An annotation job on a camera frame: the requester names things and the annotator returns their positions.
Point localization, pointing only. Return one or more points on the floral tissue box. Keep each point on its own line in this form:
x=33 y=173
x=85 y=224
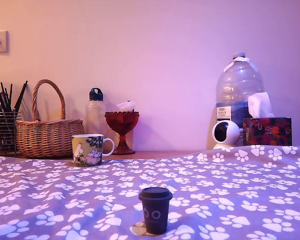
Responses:
x=267 y=131

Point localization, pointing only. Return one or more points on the cartoon print ceramic mug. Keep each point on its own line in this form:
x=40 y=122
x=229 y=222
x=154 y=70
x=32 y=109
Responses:
x=87 y=150

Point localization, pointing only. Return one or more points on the white tissue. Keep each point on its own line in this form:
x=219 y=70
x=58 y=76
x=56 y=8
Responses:
x=258 y=103

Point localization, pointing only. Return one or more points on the clear bottle with dark cap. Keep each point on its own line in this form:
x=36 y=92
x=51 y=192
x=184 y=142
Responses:
x=95 y=112

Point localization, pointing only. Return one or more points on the paw print cloth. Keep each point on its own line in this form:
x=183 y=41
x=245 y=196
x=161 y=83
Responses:
x=215 y=195

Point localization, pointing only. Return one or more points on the small white round camera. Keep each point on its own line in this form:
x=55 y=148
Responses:
x=226 y=135

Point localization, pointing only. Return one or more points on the white packet in goblet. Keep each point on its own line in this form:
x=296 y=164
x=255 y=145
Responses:
x=126 y=105

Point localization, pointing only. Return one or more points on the red glass goblet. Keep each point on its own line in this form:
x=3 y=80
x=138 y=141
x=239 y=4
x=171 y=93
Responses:
x=122 y=123

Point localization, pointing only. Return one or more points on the large clear water bottle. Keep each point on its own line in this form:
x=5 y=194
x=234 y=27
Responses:
x=237 y=85

